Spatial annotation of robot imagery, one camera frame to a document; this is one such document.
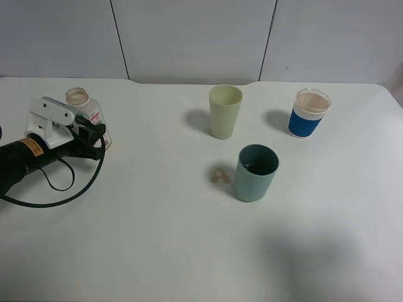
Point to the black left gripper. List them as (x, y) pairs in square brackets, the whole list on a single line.
[(74, 141)]

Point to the clear plastic beverage bottle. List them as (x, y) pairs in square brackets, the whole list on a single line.
[(80, 99)]

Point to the teal plastic cup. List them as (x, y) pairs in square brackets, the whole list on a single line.
[(256, 168)]

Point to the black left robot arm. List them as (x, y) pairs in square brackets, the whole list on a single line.
[(30, 154)]

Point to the brown beverage spill puddle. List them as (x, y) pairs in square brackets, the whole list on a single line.
[(220, 175)]

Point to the pale green plastic cup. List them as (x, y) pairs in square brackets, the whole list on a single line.
[(225, 102)]

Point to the blue sleeved paper cup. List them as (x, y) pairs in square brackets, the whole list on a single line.
[(309, 108)]

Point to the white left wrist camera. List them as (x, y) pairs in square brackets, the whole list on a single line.
[(52, 121)]

